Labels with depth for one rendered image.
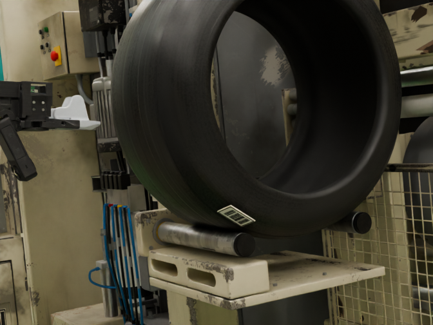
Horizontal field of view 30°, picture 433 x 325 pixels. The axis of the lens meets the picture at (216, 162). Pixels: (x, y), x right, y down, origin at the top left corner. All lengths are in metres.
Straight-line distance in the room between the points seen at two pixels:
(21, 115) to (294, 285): 0.61
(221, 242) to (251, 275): 0.08
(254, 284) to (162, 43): 0.47
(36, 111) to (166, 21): 0.28
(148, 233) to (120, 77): 0.39
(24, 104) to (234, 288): 0.50
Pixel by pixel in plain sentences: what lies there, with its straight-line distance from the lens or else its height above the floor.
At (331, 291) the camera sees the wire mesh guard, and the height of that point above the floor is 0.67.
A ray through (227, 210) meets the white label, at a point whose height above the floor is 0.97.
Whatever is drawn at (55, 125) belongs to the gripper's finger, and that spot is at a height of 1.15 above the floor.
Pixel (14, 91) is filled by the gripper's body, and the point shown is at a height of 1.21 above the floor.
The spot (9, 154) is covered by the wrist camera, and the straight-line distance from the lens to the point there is 1.41.
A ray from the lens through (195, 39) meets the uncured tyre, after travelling 1.43.
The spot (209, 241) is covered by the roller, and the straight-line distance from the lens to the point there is 1.57.
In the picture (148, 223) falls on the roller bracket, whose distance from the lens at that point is 1.78.
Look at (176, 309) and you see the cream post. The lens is 1.95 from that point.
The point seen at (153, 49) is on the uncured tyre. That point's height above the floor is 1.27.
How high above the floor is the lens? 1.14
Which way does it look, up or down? 3 degrees down
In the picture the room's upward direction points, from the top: 6 degrees counter-clockwise
